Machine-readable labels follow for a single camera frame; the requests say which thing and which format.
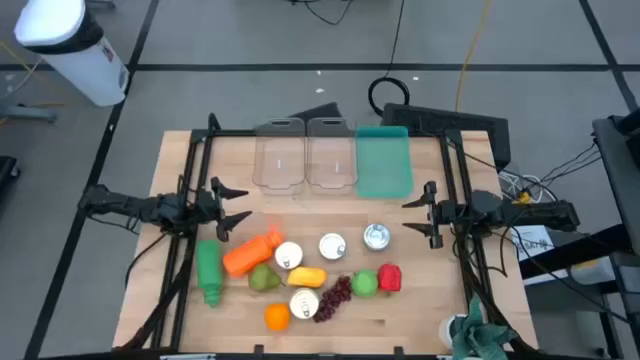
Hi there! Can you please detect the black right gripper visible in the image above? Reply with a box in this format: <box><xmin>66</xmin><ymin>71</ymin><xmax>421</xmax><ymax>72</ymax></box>
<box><xmin>401</xmin><ymin>180</ymin><xmax>474</xmax><ymax>250</ymax></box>

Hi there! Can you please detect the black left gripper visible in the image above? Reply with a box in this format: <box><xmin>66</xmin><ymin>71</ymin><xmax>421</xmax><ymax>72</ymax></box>
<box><xmin>192</xmin><ymin>176</ymin><xmax>253</xmax><ymax>244</ymax></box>

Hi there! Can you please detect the orange plastic bottle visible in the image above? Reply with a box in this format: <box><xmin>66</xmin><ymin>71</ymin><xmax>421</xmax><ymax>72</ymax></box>
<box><xmin>222</xmin><ymin>227</ymin><xmax>286</xmax><ymax>279</ymax></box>

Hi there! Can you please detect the green plastic bottle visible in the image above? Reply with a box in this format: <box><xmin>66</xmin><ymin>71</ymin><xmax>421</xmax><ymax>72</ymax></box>
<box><xmin>194</xmin><ymin>238</ymin><xmax>225</xmax><ymax>308</ymax></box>

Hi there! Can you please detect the red toy bell pepper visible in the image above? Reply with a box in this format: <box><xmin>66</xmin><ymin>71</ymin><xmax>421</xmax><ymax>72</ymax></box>
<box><xmin>376</xmin><ymin>263</ymin><xmax>403</xmax><ymax>294</ymax></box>

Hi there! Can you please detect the green toy pear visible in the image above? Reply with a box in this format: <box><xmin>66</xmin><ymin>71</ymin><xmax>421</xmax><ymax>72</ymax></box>
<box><xmin>248</xmin><ymin>263</ymin><xmax>285</xmax><ymax>293</ymax></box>

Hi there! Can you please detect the green toy apple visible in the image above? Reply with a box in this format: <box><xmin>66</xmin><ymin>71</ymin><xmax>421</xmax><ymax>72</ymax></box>
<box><xmin>350</xmin><ymin>268</ymin><xmax>380</xmax><ymax>299</ymax></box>

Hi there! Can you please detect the toy orange fruit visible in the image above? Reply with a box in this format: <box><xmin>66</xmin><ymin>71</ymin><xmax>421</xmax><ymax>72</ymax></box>
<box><xmin>263</xmin><ymin>302</ymin><xmax>292</xmax><ymax>332</ymax></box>

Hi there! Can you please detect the red toy grape bunch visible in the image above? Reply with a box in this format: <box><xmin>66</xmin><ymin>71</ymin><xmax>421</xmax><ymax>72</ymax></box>
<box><xmin>312</xmin><ymin>274</ymin><xmax>354</xmax><ymax>324</ymax></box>

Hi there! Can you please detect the blue label tuna can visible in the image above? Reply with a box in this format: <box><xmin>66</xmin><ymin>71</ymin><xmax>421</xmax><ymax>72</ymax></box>
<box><xmin>288</xmin><ymin>287</ymin><xmax>321</xmax><ymax>320</ymax></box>

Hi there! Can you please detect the teal plastic bin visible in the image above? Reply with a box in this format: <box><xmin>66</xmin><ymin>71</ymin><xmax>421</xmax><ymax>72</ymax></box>
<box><xmin>355</xmin><ymin>125</ymin><xmax>415</xmax><ymax>199</ymax></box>

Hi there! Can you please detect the clear plastic bin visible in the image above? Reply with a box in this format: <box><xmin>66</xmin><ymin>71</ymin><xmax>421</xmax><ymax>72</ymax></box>
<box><xmin>251</xmin><ymin>117</ymin><xmax>307</xmax><ymax>196</ymax></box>
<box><xmin>305</xmin><ymin>117</ymin><xmax>360</xmax><ymax>196</ymax></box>

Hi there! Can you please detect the white printed paper sheet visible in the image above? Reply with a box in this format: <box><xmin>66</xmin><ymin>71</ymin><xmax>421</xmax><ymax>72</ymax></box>
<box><xmin>510</xmin><ymin>224</ymin><xmax>556</xmax><ymax>262</ymax></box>

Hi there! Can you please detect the potted plant white pot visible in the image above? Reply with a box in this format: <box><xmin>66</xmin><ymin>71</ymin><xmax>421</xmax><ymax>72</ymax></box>
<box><xmin>438</xmin><ymin>293</ymin><xmax>520</xmax><ymax>360</ymax></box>

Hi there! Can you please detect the grey cart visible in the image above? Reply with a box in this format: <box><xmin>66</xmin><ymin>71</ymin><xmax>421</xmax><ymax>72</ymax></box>
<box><xmin>592</xmin><ymin>112</ymin><xmax>640</xmax><ymax>241</ymax></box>

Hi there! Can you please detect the white trash bin black rim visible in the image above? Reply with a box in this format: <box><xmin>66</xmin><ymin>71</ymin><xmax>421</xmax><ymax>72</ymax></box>
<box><xmin>13</xmin><ymin>0</ymin><xmax>131</xmax><ymax>108</ymax></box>

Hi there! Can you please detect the grey metal stand base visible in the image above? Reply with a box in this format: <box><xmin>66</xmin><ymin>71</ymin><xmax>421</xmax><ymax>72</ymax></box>
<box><xmin>0</xmin><ymin>102</ymin><xmax>59</xmax><ymax>125</ymax></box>

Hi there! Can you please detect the black metal rig frame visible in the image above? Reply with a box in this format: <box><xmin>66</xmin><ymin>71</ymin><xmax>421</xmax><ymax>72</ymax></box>
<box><xmin>117</xmin><ymin>112</ymin><xmax>549</xmax><ymax>360</ymax></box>

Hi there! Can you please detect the black hanging cable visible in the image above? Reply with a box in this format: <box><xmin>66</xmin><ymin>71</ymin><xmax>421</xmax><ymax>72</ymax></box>
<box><xmin>367</xmin><ymin>0</ymin><xmax>412</xmax><ymax>118</ymax></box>

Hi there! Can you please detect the yellow hanging cable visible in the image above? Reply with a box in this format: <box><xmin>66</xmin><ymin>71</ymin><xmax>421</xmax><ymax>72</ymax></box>
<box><xmin>453</xmin><ymin>0</ymin><xmax>494</xmax><ymax>114</ymax></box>

